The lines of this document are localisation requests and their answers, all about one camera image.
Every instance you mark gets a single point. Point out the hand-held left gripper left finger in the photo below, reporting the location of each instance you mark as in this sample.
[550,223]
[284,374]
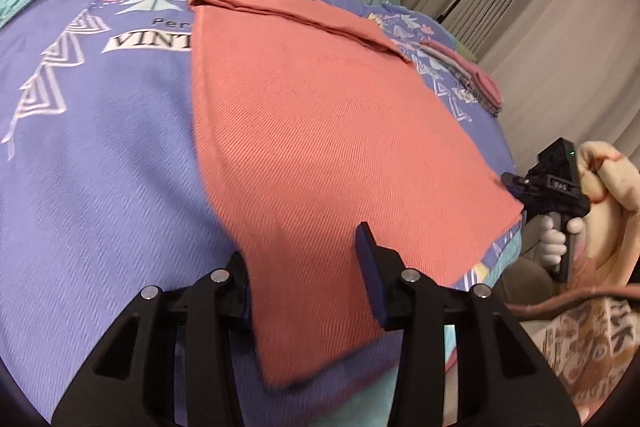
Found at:
[235,292]

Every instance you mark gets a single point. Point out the person's right forearm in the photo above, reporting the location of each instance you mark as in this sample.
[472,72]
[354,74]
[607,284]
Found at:
[610,207]

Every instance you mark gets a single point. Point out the floral fleece robe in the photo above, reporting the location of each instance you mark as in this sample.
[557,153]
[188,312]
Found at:
[590,347]

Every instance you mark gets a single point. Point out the salmon knit garment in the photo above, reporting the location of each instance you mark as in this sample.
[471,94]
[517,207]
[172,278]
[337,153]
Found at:
[320,132]

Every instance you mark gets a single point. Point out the beige curtain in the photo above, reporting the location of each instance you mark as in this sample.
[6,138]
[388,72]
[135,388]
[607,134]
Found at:
[550,32]

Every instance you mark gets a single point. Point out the purple printed blanket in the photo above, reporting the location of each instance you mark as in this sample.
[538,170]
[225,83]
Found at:
[100,167]

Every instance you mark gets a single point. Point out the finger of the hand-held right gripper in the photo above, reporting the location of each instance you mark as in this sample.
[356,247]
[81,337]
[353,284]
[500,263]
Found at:
[514,183]

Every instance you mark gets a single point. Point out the folded pink clothes stack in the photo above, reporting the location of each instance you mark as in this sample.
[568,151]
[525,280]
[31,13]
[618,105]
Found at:
[480,82]

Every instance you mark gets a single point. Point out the person's right hand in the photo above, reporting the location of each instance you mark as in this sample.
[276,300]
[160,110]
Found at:
[552,244]

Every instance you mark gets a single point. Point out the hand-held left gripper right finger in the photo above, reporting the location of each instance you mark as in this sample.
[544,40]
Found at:
[372,277]

